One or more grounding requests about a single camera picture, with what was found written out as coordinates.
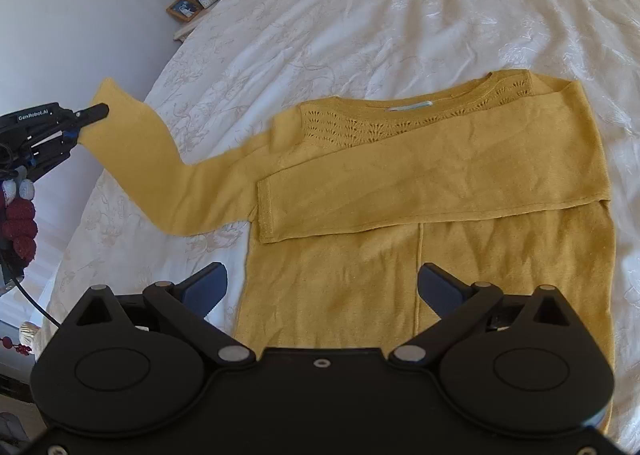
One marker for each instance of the white nightstand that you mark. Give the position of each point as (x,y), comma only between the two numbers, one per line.
(184,31)

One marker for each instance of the yellow knit sweater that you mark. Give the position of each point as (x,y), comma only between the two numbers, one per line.
(400,175)

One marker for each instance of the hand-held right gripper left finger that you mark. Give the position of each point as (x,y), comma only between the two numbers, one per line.
(207,287)

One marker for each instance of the wooden photo frame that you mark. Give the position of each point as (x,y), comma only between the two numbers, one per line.
(184,9)

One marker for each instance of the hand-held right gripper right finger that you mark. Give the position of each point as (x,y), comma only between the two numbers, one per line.
(437,287)

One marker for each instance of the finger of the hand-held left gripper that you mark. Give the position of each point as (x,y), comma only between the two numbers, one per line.
(69,137)
(92,113)

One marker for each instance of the white floral bedspread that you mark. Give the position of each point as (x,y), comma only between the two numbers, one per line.
(375,10)

